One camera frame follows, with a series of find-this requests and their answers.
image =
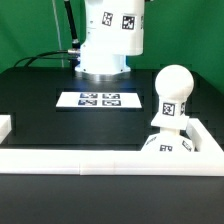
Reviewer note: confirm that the white lamp base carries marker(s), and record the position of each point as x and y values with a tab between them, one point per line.
169	139

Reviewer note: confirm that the white lamp bulb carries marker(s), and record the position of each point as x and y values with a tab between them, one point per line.
173	85

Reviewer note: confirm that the white lamp shade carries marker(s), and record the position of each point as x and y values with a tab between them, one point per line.
116	26

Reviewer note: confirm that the white marker plate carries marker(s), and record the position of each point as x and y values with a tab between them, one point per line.
98	100

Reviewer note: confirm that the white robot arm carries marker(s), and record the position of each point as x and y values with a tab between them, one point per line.
97	60

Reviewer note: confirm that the white U-shaped fence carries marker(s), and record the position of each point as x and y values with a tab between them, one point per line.
207	159

